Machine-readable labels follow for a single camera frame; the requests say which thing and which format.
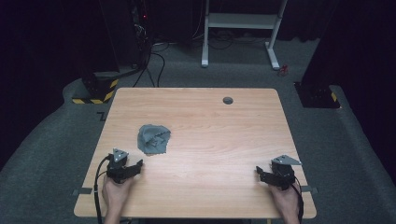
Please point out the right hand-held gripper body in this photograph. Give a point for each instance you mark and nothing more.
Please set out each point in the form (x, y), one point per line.
(283, 174)

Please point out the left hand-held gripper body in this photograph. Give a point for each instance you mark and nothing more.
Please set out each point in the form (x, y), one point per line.
(116, 169)

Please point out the grey cloth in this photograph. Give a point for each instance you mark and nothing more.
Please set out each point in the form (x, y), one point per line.
(153, 140)

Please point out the person's left hand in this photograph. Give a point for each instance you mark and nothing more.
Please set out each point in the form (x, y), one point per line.
(115, 196)

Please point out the person's right hand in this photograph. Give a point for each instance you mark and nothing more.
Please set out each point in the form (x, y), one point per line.
(285, 200)

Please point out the grey tape strip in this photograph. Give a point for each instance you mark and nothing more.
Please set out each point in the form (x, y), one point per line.
(82, 191)
(309, 189)

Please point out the grey table grommet cap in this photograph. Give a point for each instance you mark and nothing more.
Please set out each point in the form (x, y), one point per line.
(228, 100)

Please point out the black yellow striped base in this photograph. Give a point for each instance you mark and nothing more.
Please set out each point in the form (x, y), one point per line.
(99, 88)

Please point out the black stand base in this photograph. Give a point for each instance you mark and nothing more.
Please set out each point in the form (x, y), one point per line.
(317, 95)

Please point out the dark equipment rack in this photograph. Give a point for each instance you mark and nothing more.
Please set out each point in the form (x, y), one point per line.
(141, 31)

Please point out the white metal stand frame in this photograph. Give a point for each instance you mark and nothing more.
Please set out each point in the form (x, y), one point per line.
(241, 21)

